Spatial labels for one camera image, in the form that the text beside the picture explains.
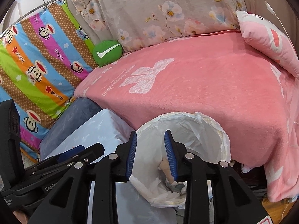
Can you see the colourful monkey striped bedding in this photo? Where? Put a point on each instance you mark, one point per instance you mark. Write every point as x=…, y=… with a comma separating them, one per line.
x=43, y=59

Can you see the small pink white pillow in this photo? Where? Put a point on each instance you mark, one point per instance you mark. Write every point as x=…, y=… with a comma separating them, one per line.
x=268, y=39

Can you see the white lined trash bin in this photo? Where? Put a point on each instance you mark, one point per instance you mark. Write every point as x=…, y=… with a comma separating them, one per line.
x=199, y=135

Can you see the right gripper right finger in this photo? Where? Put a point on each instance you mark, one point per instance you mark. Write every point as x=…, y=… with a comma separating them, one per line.
x=233, y=201

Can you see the grey floral quilt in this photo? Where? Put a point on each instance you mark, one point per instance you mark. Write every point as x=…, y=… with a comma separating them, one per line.
x=137, y=24

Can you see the green checkmark plush cushion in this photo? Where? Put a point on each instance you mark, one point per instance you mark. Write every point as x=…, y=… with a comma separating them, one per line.
x=107, y=52

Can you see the dark blue cushion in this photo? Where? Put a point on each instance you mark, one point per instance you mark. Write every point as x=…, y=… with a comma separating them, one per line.
x=81, y=110

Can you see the person's left hand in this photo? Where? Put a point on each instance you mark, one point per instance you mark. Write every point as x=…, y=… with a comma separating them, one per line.
x=22, y=217

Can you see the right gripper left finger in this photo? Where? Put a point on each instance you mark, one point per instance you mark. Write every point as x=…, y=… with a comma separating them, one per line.
x=68, y=202

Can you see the tan stocking cloth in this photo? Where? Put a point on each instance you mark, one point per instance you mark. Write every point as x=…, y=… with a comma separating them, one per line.
x=164, y=166

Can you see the pink bow blanket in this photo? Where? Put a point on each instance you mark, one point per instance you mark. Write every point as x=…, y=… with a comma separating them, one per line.
x=253, y=99

